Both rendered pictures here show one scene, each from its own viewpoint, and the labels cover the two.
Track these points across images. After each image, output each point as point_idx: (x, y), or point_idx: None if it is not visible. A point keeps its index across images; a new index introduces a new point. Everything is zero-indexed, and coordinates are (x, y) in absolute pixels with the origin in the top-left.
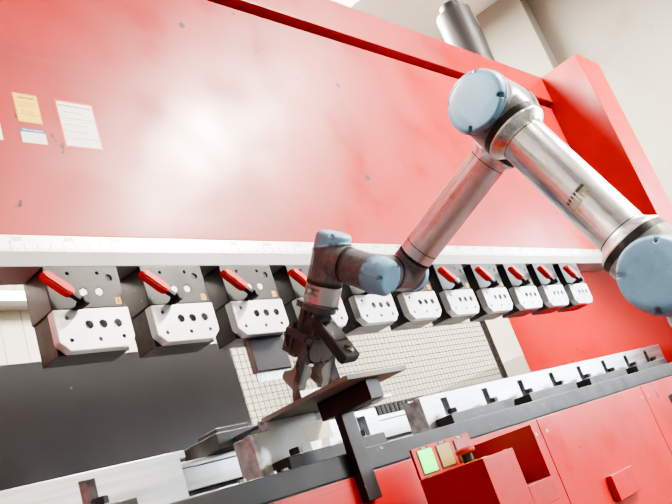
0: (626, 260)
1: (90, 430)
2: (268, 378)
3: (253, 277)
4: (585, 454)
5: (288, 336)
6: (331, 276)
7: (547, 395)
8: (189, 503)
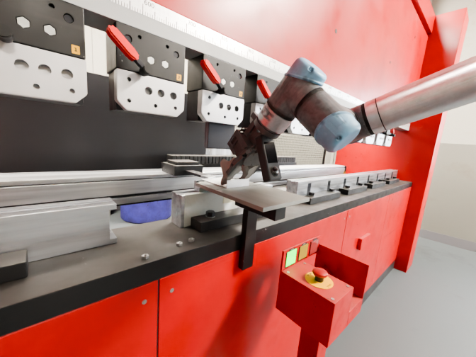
0: None
1: (116, 125)
2: (213, 153)
3: (229, 75)
4: (357, 227)
5: (235, 137)
6: (290, 109)
7: (354, 192)
8: (67, 292)
